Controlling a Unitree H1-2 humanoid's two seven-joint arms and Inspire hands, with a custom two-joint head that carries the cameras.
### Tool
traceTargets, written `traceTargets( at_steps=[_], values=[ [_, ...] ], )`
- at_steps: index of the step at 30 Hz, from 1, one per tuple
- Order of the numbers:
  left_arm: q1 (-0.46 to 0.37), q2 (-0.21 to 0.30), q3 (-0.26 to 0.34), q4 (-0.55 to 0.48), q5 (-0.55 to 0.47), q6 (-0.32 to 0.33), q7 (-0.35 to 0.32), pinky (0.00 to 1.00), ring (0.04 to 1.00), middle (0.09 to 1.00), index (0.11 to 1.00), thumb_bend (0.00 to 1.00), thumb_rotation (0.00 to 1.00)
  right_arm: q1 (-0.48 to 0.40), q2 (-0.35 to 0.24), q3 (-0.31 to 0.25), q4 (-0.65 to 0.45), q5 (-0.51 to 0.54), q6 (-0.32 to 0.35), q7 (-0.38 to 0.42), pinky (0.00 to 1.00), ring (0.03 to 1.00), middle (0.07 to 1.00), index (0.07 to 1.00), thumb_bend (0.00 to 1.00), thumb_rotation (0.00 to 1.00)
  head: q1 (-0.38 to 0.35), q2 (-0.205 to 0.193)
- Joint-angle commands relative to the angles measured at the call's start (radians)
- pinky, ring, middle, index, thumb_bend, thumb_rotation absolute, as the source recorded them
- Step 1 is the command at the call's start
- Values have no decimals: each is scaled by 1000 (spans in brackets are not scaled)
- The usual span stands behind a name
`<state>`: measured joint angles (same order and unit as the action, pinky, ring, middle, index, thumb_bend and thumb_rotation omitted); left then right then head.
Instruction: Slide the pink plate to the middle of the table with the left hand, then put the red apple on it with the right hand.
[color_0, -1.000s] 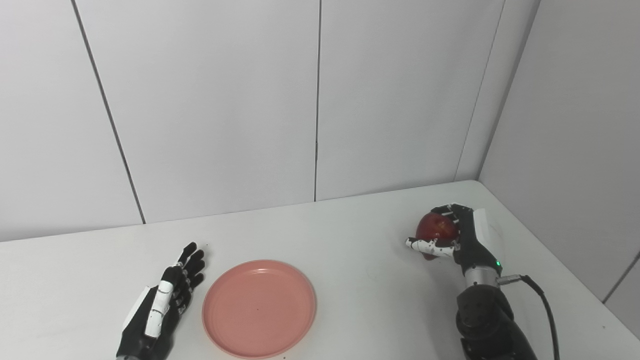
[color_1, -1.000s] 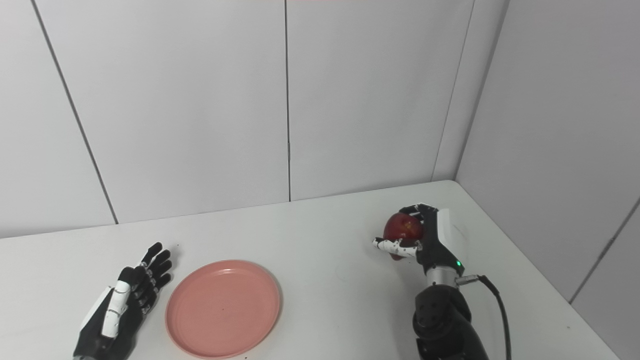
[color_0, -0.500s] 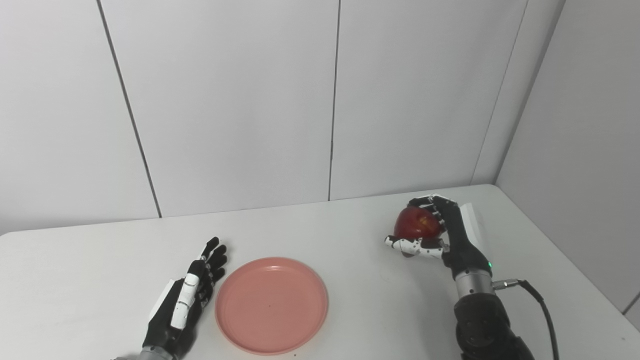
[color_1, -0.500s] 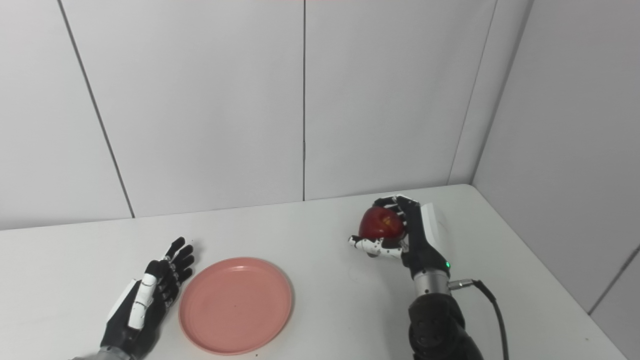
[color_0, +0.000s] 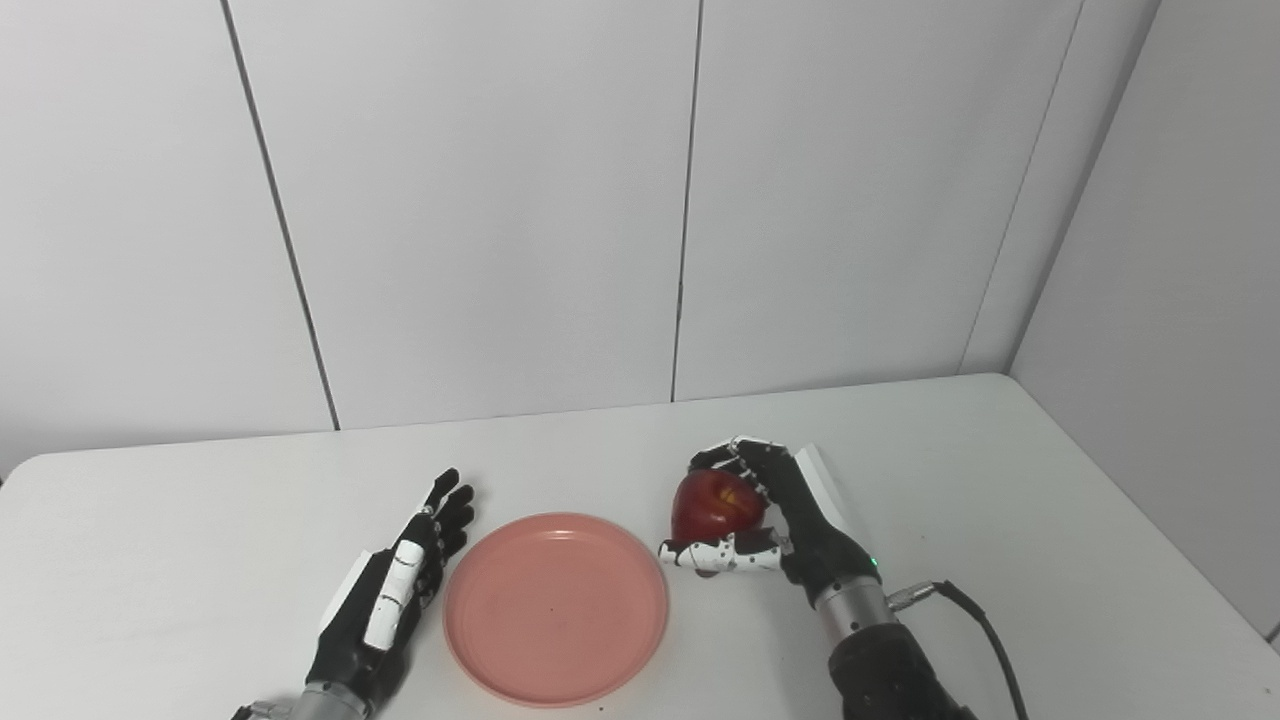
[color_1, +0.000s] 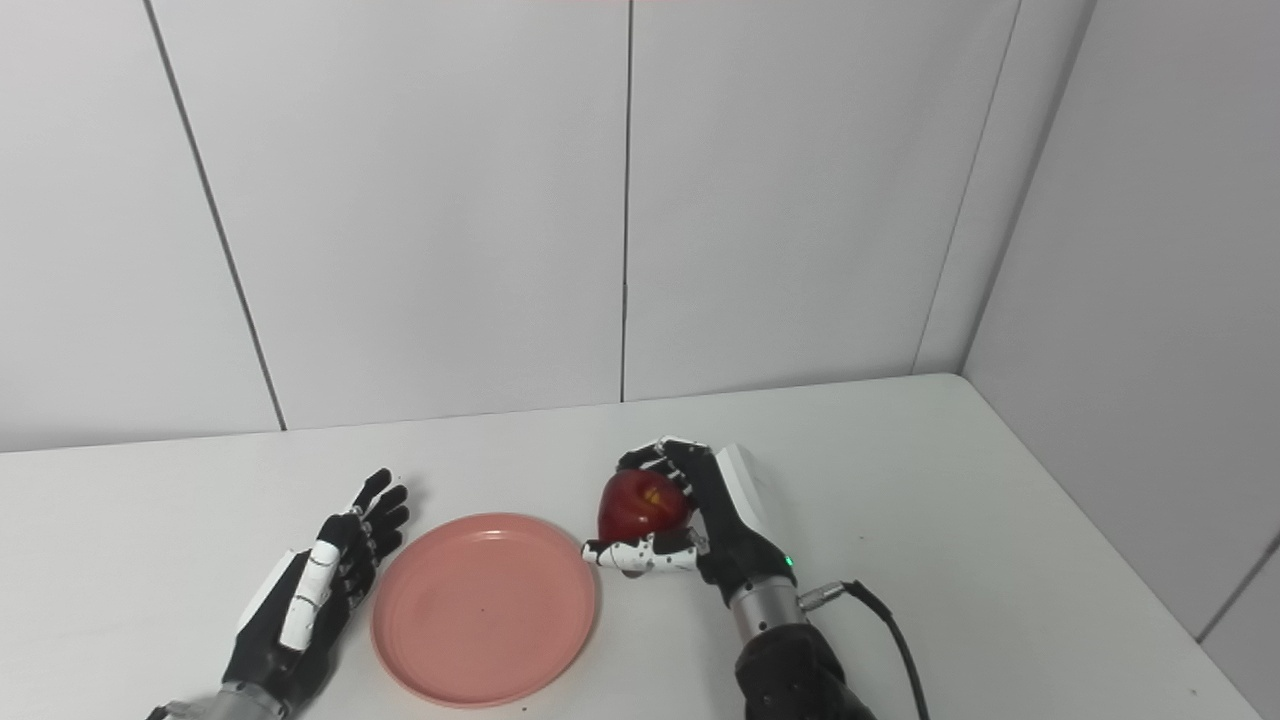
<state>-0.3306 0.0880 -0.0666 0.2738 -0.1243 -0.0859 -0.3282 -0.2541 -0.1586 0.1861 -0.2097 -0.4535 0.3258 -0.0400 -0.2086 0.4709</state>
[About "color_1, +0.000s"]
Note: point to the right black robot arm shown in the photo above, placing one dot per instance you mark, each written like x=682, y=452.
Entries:
x=790, y=655

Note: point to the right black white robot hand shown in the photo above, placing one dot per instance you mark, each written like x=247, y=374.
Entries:
x=720, y=530

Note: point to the red apple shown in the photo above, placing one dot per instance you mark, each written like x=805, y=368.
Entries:
x=642, y=506

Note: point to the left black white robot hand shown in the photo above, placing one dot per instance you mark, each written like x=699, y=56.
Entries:
x=315, y=600

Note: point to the pink round plate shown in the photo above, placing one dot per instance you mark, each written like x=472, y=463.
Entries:
x=485, y=609

